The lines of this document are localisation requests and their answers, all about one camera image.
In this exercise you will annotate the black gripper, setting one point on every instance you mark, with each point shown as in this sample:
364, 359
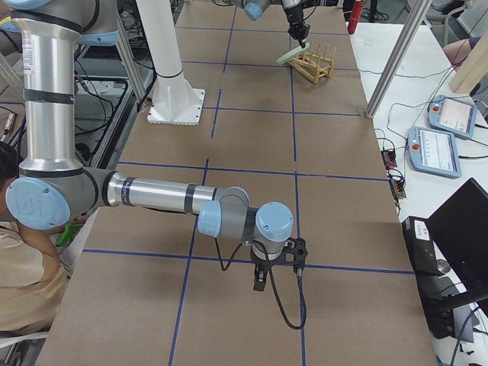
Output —
261, 264
293, 15

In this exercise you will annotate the pale green plate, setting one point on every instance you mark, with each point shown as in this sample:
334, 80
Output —
292, 53

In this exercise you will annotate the wooden dish rack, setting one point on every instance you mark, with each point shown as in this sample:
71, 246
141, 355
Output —
315, 63

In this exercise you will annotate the red bottle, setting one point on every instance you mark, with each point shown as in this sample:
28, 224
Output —
355, 16

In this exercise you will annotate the orange connector box far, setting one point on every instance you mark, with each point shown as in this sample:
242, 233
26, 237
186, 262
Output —
389, 158

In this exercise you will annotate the orange connector box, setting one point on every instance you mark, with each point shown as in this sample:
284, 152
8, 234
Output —
397, 186
389, 158

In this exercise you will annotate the orange connector box near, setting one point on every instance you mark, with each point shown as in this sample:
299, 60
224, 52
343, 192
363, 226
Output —
397, 186

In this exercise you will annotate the teach pendant near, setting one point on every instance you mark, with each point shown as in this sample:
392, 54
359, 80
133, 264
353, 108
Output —
434, 152

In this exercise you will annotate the teach pendant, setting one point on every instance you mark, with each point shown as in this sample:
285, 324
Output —
434, 152
452, 115

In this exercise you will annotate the teach pendant far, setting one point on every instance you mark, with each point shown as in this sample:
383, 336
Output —
452, 115

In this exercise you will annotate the wooden beam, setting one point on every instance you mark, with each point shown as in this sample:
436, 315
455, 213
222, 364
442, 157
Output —
472, 70

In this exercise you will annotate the black monitor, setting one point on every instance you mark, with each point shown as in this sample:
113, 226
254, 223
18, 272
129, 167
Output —
459, 229

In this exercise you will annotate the person in beige shirt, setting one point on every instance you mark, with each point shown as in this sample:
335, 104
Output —
33, 279

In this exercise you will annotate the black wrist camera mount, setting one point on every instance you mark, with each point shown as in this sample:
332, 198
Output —
295, 253

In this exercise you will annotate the grey aluminium post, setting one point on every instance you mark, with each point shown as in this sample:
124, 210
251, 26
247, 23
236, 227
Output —
413, 21

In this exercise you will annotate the white pedestal column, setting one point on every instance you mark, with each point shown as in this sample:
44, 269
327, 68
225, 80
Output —
174, 101

